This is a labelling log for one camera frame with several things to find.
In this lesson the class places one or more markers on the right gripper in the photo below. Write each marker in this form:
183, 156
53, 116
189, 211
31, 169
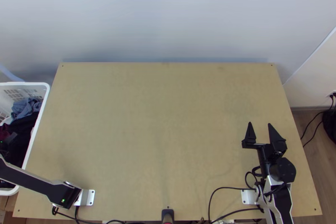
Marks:
264, 155

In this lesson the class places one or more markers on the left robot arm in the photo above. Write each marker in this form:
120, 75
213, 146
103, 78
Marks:
31, 179

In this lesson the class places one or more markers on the white laundry basket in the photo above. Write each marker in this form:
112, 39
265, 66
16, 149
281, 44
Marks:
36, 119

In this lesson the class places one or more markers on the heap of clothes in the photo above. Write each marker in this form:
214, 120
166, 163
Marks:
23, 124

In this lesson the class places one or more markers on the white wall socket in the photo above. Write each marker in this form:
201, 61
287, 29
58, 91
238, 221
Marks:
331, 94

